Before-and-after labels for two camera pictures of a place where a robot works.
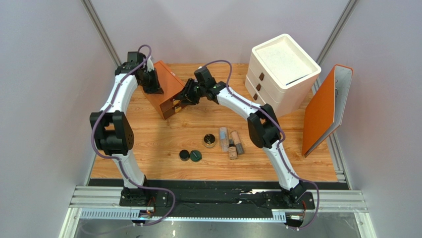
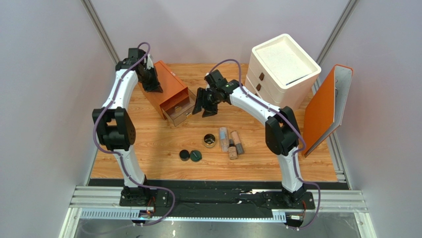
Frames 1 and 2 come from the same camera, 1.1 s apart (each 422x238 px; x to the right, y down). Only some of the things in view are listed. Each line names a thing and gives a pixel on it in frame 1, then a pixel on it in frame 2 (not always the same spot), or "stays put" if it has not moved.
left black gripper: (156, 88) stays put
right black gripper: (190, 91) → (204, 98)
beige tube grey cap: (237, 143) stays put
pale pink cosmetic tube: (224, 140) stays put
